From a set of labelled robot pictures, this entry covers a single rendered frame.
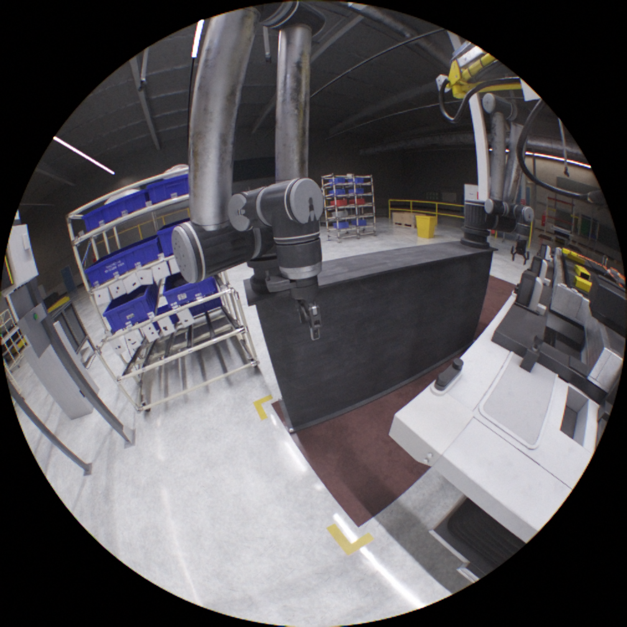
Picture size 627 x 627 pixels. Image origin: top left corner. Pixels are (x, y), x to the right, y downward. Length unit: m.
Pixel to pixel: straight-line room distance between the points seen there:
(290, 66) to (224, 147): 0.33
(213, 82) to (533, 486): 1.08
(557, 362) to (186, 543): 1.72
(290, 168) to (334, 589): 1.62
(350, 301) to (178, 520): 1.53
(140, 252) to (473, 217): 2.36
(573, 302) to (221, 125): 1.31
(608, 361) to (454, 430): 0.51
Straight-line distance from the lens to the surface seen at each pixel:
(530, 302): 0.99
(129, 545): 1.74
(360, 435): 1.40
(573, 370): 0.79
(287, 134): 0.70
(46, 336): 1.63
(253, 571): 1.31
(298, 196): 0.46
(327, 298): 0.93
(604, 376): 0.79
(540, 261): 1.43
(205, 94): 0.66
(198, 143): 0.65
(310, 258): 0.49
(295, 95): 0.74
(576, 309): 1.10
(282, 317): 0.90
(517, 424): 0.57
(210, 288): 1.60
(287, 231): 0.47
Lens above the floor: 1.23
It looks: 29 degrees down
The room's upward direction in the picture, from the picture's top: 7 degrees counter-clockwise
